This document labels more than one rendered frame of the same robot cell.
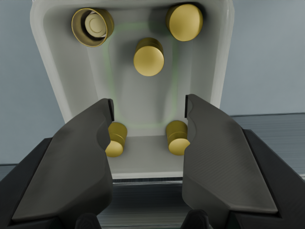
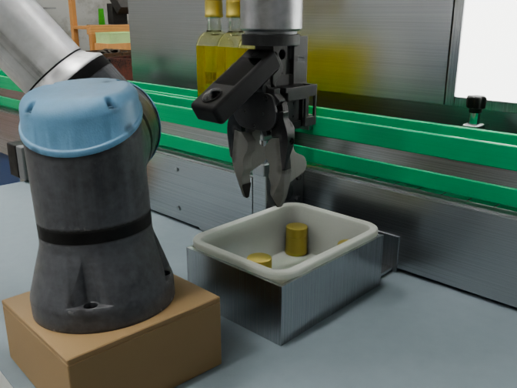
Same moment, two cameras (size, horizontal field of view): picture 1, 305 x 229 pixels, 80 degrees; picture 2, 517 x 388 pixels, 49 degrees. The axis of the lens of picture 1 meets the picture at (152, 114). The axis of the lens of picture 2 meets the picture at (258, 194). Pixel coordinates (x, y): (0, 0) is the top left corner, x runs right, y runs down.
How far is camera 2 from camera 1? 0.68 m
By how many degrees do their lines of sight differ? 52
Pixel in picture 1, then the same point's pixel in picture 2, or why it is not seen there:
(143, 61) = (261, 259)
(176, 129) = (291, 242)
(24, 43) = (356, 352)
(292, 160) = (233, 185)
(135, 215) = (366, 193)
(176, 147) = (299, 226)
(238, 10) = not seen: hidden behind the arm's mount
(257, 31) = (184, 272)
